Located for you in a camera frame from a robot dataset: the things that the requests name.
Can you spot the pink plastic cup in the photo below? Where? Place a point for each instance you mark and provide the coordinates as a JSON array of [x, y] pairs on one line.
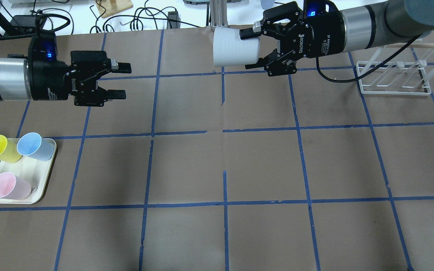
[[13, 187]]

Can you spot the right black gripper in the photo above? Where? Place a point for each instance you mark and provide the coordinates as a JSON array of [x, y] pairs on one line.
[[320, 37]]

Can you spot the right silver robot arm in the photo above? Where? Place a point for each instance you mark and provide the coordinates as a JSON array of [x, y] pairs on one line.
[[384, 23]]

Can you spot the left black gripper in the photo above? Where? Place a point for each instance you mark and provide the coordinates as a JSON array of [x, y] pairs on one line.
[[50, 81]]

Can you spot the blue plastic cup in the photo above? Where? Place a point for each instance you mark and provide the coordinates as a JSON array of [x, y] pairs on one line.
[[33, 145]]

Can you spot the aluminium frame post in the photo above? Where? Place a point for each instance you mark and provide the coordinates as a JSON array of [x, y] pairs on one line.
[[218, 13]]

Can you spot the wooden stand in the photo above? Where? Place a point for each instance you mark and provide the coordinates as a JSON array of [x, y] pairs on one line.
[[108, 8]]

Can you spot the cream plastic tray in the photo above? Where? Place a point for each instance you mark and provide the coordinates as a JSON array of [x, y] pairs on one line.
[[34, 172]]

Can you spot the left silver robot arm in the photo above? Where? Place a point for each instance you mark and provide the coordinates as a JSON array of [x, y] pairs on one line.
[[16, 78]]

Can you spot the white wire cup rack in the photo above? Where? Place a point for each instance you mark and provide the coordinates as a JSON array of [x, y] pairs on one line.
[[404, 75]]

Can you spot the grey white plastic cup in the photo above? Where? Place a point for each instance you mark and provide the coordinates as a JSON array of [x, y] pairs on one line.
[[229, 50]]

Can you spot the yellow plastic cup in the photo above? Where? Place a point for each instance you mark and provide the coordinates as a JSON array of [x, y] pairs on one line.
[[8, 150]]

